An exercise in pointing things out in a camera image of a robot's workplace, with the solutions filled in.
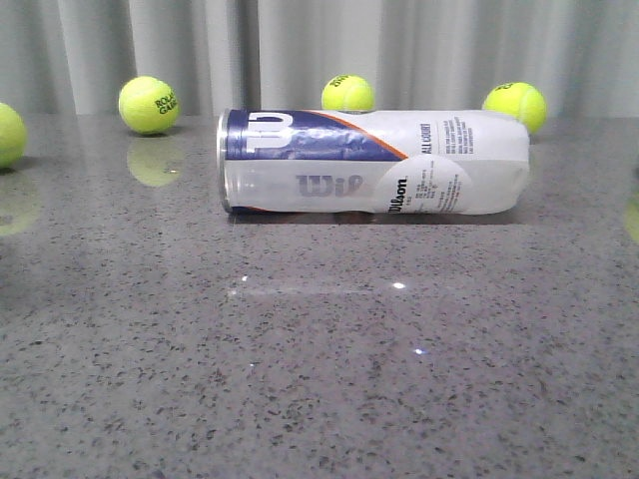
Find Wilson tennis ball can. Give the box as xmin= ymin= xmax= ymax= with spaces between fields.
xmin=217 ymin=110 xmax=530 ymax=215

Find yellow tennis ball centre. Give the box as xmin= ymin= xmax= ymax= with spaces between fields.
xmin=320 ymin=75 xmax=374 ymax=111

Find yellow tennis ball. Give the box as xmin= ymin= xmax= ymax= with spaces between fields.
xmin=320 ymin=75 xmax=374 ymax=111
xmin=482 ymin=82 xmax=547 ymax=134

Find Roland Garros tennis ball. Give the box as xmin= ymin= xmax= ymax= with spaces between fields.
xmin=118 ymin=76 xmax=180 ymax=135

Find yellow tennis ball right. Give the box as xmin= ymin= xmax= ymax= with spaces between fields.
xmin=482 ymin=82 xmax=547 ymax=134

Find Wilson 3 tennis ball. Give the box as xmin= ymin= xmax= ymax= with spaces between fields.
xmin=0 ymin=103 xmax=27 ymax=169

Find white pleated curtain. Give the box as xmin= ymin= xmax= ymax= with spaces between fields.
xmin=1 ymin=1 xmax=638 ymax=118

